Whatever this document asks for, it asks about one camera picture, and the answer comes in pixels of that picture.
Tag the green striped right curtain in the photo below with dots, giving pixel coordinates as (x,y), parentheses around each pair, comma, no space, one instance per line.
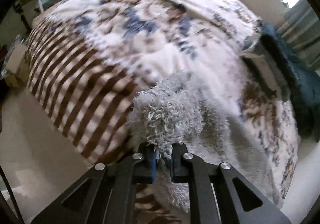
(300,29)

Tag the grey folded garments stack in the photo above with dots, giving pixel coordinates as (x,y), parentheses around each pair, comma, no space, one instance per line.
(264,69)

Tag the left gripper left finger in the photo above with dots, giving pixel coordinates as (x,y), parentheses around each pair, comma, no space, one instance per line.
(104,194)

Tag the grey fleece pants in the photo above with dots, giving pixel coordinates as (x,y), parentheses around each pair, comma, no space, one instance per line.
(181,109)

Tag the floral bed blanket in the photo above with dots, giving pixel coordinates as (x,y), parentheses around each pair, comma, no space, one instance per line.
(88,60)

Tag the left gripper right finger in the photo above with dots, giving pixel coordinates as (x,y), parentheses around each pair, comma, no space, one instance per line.
(219,193)

